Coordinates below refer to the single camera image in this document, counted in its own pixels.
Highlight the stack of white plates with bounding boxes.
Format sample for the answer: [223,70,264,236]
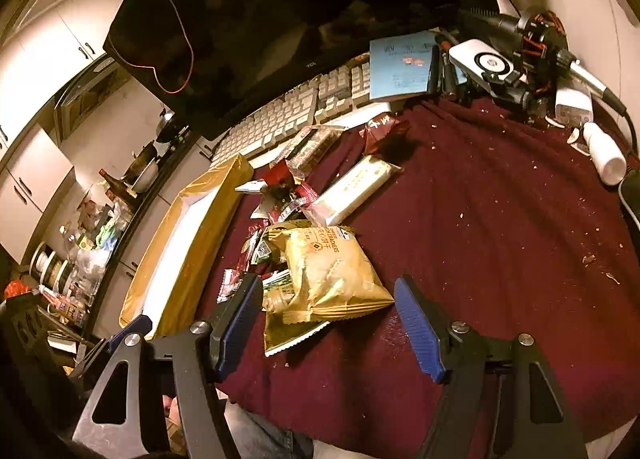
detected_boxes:
[30,241,68,290]

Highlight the small red candy packet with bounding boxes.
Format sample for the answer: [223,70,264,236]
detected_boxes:
[287,186,318,212]
[240,224,271,270]
[262,162,296,200]
[216,269,246,302]

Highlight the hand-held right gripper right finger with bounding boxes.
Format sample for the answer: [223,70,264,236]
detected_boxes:
[394,276,591,459]

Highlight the black kitchen countertop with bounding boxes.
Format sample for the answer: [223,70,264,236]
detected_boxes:
[30,124,201,340]

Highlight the person's jeans leg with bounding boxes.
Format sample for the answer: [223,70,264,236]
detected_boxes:
[220,399,316,459]

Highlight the orange looped cable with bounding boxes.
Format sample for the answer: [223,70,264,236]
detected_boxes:
[142,0,291,95]

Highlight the steel kettle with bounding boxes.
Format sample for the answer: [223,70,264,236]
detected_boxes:
[156,109,181,142]

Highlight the black flat monitor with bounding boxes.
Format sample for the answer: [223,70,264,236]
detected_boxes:
[102,0,501,137]

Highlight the clear-wrapped brown cake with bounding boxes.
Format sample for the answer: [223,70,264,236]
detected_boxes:
[272,125,348,175]

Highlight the gold-green packet with serrated edge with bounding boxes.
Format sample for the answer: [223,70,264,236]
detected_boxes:
[262,289,331,357]

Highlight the dark red snack packet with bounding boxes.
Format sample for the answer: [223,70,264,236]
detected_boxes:
[362,115,412,155]

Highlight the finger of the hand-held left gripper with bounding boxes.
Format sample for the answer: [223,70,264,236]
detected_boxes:
[75,315,153,375]

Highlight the black tool with white disc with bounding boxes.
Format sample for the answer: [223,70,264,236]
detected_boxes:
[457,8,581,112]

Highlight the beige computer keyboard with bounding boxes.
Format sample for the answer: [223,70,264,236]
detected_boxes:
[207,56,396,172]

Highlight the white wall cabinets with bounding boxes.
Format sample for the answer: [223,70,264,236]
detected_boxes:
[0,0,151,265]

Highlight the gold cardboard box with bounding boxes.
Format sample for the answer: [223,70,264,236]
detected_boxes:
[118,154,256,340]

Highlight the white and red candy packet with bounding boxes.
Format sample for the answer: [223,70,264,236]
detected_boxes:
[250,199,301,225]

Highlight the white plastic bottle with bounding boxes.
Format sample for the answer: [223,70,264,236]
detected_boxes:
[582,122,628,186]

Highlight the blue booklet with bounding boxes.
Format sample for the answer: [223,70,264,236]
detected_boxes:
[369,30,436,102]

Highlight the black pen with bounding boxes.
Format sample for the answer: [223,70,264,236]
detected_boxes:
[442,39,463,100]
[427,46,441,95]

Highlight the green-gold packet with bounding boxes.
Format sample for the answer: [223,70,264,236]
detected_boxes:
[260,269,296,297]

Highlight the maroon cloth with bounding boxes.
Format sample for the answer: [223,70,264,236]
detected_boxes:
[195,99,640,459]

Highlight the black wok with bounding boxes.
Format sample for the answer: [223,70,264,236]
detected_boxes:
[122,142,161,192]

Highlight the yellow cracker packet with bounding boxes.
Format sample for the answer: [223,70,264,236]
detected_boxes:
[270,224,396,325]

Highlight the white small device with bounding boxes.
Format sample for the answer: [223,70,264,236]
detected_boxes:
[555,86,596,127]

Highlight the beige long pastry packet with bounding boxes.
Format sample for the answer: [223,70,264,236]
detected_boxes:
[305,155,403,227]

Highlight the dark glass bottle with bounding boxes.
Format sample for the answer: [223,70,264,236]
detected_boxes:
[99,168,138,200]

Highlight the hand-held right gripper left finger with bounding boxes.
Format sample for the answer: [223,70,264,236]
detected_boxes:
[72,273,263,459]

